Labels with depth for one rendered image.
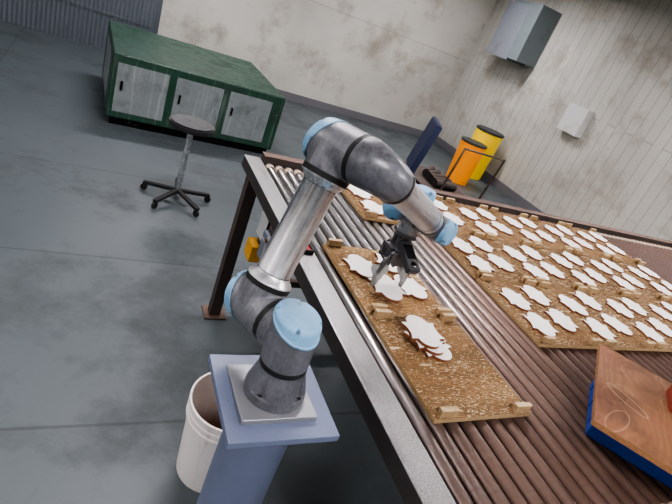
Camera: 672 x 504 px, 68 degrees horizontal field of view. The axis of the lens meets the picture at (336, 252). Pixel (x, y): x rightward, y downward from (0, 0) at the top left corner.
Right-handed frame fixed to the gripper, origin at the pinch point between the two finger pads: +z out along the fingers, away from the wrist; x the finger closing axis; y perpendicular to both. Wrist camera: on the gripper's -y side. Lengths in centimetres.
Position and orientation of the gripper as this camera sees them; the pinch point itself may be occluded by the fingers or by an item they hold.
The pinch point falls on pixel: (386, 286)
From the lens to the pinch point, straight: 165.9
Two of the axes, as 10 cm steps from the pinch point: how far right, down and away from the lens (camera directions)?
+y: -3.6, -5.2, 7.7
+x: -8.8, -1.0, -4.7
